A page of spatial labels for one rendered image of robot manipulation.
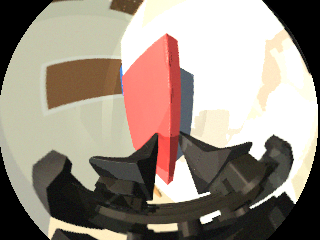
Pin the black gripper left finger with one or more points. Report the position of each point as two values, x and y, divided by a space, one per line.
140 166

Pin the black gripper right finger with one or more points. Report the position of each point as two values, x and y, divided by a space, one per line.
206 162

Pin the red translucent box lid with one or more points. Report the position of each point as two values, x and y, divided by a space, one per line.
152 99

